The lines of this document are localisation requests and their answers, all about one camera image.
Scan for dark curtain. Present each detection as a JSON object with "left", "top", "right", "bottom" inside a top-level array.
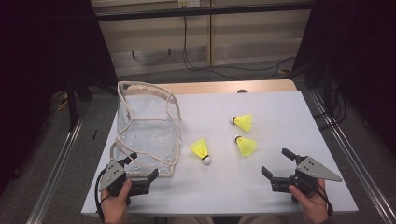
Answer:
[
  {"left": 292, "top": 0, "right": 396, "bottom": 153},
  {"left": 0, "top": 0, "right": 118, "bottom": 188}
]

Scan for black metal stand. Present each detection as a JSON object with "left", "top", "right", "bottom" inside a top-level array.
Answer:
[{"left": 64, "top": 74, "right": 94, "bottom": 132}]

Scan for right hand-held gripper black cable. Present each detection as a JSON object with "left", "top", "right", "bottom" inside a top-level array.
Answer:
[{"left": 314, "top": 181, "right": 334, "bottom": 217}]

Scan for wooden table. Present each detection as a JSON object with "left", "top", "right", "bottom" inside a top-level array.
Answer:
[{"left": 118, "top": 78, "right": 298, "bottom": 96}]

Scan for aluminium floor rail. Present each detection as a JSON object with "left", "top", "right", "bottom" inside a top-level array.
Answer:
[
  {"left": 26, "top": 102, "right": 92, "bottom": 224},
  {"left": 309, "top": 90, "right": 396, "bottom": 224}
]

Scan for yellow floor cable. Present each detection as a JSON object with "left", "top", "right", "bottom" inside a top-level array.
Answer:
[{"left": 49, "top": 90, "right": 71, "bottom": 113}]

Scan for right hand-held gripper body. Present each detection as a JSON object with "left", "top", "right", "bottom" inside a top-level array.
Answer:
[{"left": 270, "top": 155, "right": 344, "bottom": 198}]

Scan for black floor cables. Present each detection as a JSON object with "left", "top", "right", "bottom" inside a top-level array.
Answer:
[{"left": 312, "top": 80, "right": 348, "bottom": 130}]

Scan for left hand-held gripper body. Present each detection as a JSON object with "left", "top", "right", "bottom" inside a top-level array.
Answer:
[{"left": 98, "top": 158, "right": 152, "bottom": 198}]

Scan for yellow shuttlecock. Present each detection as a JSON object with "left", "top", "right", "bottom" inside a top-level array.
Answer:
[
  {"left": 190, "top": 137, "right": 212, "bottom": 165},
  {"left": 230, "top": 114, "right": 254, "bottom": 133},
  {"left": 233, "top": 134, "right": 258, "bottom": 158}
]

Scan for left hand-held gripper black cable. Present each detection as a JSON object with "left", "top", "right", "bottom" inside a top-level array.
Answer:
[{"left": 93, "top": 167, "right": 108, "bottom": 222}]

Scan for person's right hand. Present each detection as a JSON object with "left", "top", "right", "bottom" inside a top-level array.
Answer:
[{"left": 288, "top": 179, "right": 330, "bottom": 224}]

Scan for white table board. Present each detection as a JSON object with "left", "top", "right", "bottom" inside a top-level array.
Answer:
[{"left": 80, "top": 90, "right": 360, "bottom": 217}]

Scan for white wall socket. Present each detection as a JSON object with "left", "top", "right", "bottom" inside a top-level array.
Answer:
[{"left": 177, "top": 0, "right": 201, "bottom": 8}]

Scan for hand-held gripper black cable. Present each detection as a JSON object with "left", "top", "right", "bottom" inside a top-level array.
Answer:
[
  {"left": 93, "top": 167, "right": 108, "bottom": 222},
  {"left": 314, "top": 181, "right": 334, "bottom": 217}
]

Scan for clear plastic bag beige trim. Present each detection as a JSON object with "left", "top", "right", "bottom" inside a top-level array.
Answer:
[{"left": 110, "top": 80, "right": 183, "bottom": 178}]

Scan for black wall cable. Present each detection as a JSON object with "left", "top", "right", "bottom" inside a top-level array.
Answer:
[{"left": 182, "top": 6, "right": 297, "bottom": 80}]

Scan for black horizontal bar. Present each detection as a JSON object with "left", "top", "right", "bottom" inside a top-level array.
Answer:
[{"left": 92, "top": 2, "right": 316, "bottom": 22}]

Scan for person's left hand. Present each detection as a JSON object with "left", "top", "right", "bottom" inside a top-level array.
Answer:
[{"left": 101, "top": 179, "right": 134, "bottom": 224}]

